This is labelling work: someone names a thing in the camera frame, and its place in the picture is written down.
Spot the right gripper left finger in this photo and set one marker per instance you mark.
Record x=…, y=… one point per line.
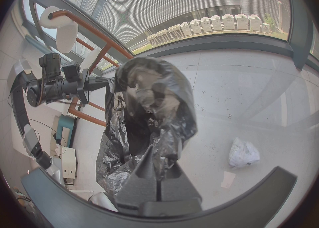
x=139, y=182

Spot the wooden chair with white cushions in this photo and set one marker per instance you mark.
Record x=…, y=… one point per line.
x=66, y=32

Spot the black plastic bag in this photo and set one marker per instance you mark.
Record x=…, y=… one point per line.
x=129, y=134

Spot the white paper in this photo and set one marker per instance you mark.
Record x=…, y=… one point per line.
x=243, y=153

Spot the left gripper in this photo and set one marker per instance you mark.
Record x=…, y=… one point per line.
x=67, y=89

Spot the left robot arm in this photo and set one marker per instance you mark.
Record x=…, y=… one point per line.
x=20, y=107

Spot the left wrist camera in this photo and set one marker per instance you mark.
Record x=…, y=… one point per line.
x=71, y=70

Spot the blue-green small table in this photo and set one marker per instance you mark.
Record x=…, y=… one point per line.
x=65, y=122

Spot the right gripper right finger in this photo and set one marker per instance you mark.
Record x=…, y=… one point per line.
x=180, y=184

